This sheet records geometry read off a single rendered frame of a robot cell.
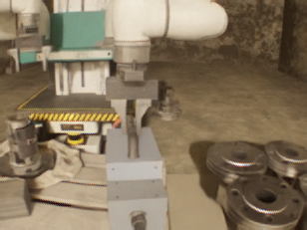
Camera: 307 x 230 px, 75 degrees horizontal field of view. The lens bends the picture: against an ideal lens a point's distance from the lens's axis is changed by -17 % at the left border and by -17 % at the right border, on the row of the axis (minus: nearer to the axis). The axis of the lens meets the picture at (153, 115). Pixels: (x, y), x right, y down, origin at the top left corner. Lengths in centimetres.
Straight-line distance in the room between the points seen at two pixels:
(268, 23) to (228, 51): 131
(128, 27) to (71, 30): 88
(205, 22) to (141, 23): 15
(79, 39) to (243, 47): 495
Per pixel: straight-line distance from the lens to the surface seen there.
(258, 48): 611
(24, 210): 83
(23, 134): 96
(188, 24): 57
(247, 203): 74
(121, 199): 54
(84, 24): 138
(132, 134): 59
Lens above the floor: 71
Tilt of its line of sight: 20 degrees down
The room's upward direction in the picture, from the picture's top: 2 degrees clockwise
